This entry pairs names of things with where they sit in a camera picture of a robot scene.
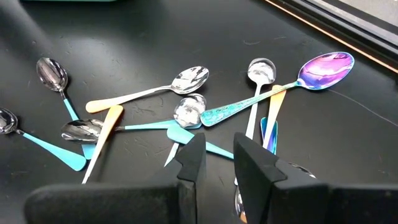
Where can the plain silver spoon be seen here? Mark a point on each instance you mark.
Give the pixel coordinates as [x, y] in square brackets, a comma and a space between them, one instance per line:
[189, 110]
[261, 73]

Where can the teal plastic bin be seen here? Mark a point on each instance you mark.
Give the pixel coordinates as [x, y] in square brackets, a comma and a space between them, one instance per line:
[62, 0]

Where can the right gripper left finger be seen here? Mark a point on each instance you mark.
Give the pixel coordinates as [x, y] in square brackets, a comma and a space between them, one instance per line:
[140, 205]

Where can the black metal table frame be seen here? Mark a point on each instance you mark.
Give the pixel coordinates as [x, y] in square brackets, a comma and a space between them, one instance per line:
[357, 31]

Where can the iridescent rainbow spoon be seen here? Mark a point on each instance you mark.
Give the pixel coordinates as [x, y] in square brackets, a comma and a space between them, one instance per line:
[325, 70]
[270, 137]

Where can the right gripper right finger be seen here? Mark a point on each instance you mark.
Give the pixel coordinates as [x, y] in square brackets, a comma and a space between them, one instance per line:
[311, 205]

